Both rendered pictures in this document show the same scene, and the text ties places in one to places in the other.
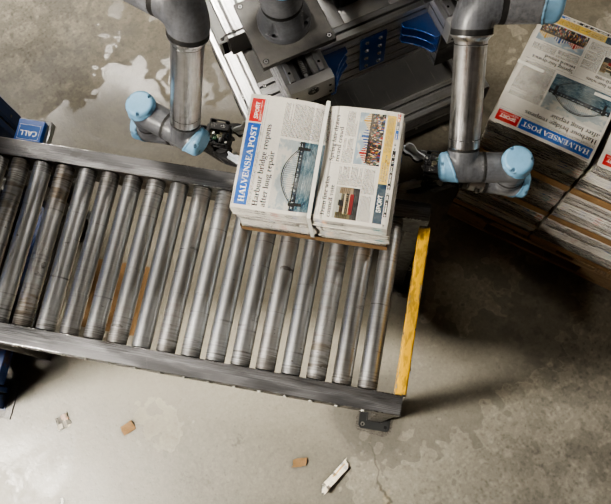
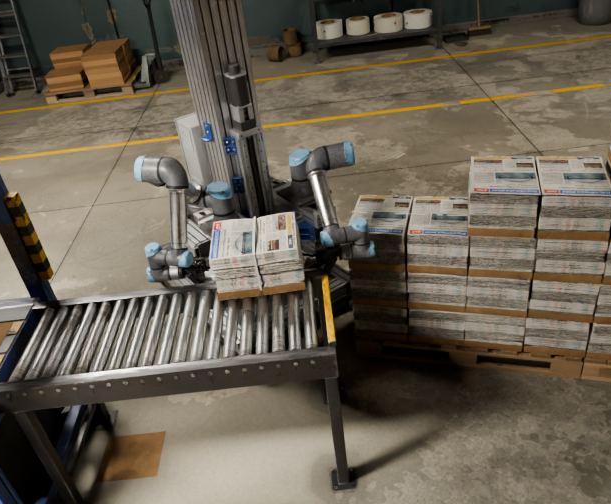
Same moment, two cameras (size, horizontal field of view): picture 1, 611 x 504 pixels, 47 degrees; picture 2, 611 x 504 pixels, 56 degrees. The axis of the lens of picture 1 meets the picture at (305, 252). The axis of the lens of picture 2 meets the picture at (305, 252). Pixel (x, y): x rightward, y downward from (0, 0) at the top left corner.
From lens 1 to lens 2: 1.52 m
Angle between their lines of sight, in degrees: 42
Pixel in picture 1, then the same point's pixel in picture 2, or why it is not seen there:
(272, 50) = not seen: hidden behind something
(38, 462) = not seen: outside the picture
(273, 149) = (229, 236)
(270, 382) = (249, 359)
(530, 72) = (360, 214)
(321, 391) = (283, 355)
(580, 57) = (383, 204)
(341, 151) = (265, 230)
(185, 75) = (177, 208)
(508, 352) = (424, 417)
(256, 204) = (223, 256)
